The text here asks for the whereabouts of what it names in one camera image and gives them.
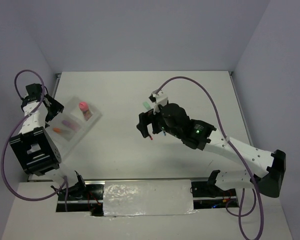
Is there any green cap highlighter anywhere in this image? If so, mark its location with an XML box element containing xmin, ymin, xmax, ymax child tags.
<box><xmin>142</xmin><ymin>101</ymin><xmax>152</xmax><ymax>111</ymax></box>

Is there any purple cap highlighter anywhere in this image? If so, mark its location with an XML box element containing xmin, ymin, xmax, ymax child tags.
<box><xmin>61</xmin><ymin>120</ymin><xmax>80</xmax><ymax>132</ymax></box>

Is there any orange cap highlighter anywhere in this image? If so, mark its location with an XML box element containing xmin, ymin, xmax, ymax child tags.
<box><xmin>52</xmin><ymin>127</ymin><xmax>71</xmax><ymax>135</ymax></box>

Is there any pink cap glue stick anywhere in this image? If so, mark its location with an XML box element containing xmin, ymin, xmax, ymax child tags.
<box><xmin>78</xmin><ymin>101</ymin><xmax>93</xmax><ymax>121</ymax></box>

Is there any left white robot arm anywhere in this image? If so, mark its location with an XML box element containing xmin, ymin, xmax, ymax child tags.
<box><xmin>9</xmin><ymin>83</ymin><xmax>88</xmax><ymax>200</ymax></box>

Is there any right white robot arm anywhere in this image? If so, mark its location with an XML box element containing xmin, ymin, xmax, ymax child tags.
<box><xmin>136</xmin><ymin>103</ymin><xmax>286</xmax><ymax>198</ymax></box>

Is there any clear plastic organizer tray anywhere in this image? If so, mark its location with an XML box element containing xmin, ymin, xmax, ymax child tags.
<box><xmin>45</xmin><ymin>96</ymin><xmax>102</xmax><ymax>161</ymax></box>

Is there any silver foil covered panel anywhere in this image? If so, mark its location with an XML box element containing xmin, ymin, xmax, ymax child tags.
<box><xmin>103</xmin><ymin>179</ymin><xmax>196</xmax><ymax>217</ymax></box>

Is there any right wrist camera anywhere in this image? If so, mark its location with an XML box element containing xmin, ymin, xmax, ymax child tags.
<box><xmin>149</xmin><ymin>90</ymin><xmax>169</xmax><ymax>115</ymax></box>

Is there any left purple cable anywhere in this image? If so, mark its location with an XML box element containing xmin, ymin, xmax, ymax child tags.
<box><xmin>1</xmin><ymin>69</ymin><xmax>70</xmax><ymax>212</ymax></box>

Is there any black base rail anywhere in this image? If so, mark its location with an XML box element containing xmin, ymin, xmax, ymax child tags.
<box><xmin>55</xmin><ymin>178</ymin><xmax>239</xmax><ymax>217</ymax></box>

